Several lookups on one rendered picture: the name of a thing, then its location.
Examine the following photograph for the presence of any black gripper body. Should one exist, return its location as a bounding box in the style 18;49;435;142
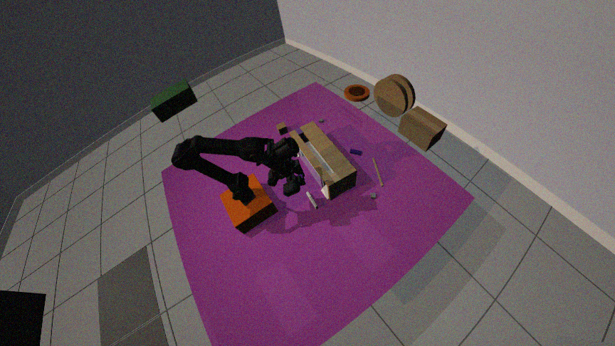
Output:
273;157;300;197

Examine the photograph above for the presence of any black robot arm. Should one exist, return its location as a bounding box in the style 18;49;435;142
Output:
172;135;299;206

